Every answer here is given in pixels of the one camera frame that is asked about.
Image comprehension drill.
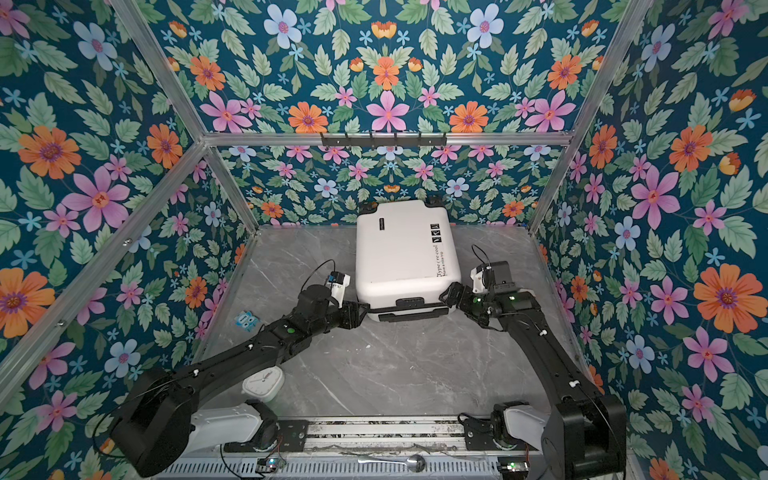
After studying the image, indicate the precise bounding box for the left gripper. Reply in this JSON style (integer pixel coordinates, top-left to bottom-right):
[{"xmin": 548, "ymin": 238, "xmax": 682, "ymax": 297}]
[{"xmin": 309, "ymin": 297, "xmax": 373, "ymax": 338}]

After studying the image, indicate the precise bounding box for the black suitcase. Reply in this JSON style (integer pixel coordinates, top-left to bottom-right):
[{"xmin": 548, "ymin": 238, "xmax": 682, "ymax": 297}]
[{"xmin": 354, "ymin": 200, "xmax": 461, "ymax": 323}]

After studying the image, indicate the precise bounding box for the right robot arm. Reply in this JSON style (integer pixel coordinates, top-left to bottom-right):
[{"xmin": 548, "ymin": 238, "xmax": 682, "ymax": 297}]
[{"xmin": 440, "ymin": 261, "xmax": 627, "ymax": 479}]

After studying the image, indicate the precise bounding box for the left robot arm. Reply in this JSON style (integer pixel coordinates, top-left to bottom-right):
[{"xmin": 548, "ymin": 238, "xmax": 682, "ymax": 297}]
[{"xmin": 107, "ymin": 271, "xmax": 362, "ymax": 477}]

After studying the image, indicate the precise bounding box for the small blue patterned box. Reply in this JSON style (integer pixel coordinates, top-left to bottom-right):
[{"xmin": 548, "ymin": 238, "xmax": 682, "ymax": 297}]
[{"xmin": 235, "ymin": 311, "xmax": 260, "ymax": 332}]

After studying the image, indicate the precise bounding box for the white square clock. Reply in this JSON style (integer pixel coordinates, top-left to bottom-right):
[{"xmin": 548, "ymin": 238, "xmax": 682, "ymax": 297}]
[{"xmin": 241, "ymin": 366, "xmax": 285, "ymax": 402}]

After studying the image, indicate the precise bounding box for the metal spoon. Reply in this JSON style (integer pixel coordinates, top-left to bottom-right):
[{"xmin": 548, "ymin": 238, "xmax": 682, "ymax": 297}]
[{"xmin": 357, "ymin": 454, "xmax": 427, "ymax": 473}]

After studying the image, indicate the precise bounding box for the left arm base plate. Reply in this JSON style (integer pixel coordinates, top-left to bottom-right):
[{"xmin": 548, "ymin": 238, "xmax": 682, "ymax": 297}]
[{"xmin": 235, "ymin": 420, "xmax": 310, "ymax": 453}]

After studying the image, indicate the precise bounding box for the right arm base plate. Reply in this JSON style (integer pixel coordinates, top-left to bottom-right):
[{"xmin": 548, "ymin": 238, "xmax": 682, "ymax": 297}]
[{"xmin": 457, "ymin": 413, "xmax": 534, "ymax": 452}]

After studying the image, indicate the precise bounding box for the aluminium frame rail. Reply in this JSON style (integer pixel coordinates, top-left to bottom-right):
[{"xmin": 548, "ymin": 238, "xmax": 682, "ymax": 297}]
[{"xmin": 204, "ymin": 132, "xmax": 573, "ymax": 148}]

